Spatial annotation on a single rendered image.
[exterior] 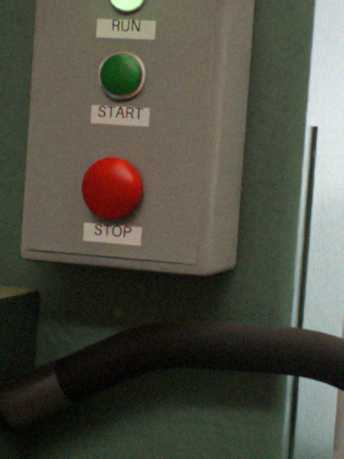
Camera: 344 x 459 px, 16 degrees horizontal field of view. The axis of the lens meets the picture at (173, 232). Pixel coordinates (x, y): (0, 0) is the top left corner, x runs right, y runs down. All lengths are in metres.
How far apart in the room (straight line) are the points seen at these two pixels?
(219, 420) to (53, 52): 0.21
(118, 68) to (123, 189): 0.06
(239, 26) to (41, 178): 0.12
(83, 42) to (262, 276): 0.15
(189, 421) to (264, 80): 0.19
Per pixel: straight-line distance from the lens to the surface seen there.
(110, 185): 0.59
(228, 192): 0.61
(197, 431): 0.66
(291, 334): 0.60
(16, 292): 0.65
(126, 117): 0.59
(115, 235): 0.60
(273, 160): 0.64
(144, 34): 0.60
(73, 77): 0.61
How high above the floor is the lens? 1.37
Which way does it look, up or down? 3 degrees down
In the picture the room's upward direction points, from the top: 4 degrees clockwise
